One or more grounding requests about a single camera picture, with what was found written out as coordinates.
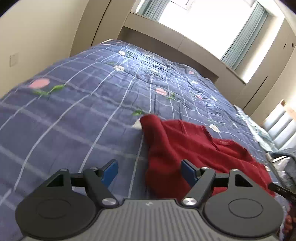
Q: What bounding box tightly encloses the red knit sweater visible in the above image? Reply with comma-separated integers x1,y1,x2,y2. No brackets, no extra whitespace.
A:
140,114,275,200

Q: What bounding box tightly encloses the grey folded garment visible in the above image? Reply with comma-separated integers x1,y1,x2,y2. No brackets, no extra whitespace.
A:
270,148,295,190

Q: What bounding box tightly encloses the light blue floral pillow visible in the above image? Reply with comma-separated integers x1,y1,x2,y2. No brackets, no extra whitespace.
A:
234,105,278,152

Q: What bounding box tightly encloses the padded grey wooden headboard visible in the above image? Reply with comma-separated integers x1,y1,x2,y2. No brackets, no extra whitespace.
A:
262,99,296,150

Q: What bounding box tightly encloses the blue plaid floral quilt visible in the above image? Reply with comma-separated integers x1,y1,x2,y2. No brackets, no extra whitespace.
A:
1,40,267,240

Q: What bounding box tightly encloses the teal right curtain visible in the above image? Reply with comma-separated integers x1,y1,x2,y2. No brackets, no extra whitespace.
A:
221,1,268,71

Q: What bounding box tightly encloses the teal curtain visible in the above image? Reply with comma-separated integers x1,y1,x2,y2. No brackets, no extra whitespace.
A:
137,0,170,22
221,1,268,71

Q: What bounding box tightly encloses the beige wardrobe window unit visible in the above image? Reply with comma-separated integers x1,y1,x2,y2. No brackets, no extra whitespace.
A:
70,1,295,115

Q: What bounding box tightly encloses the teal left curtain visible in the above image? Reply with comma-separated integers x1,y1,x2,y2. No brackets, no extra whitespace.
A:
137,0,170,22

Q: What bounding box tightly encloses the white wall socket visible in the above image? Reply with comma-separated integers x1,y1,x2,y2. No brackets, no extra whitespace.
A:
10,53,19,67

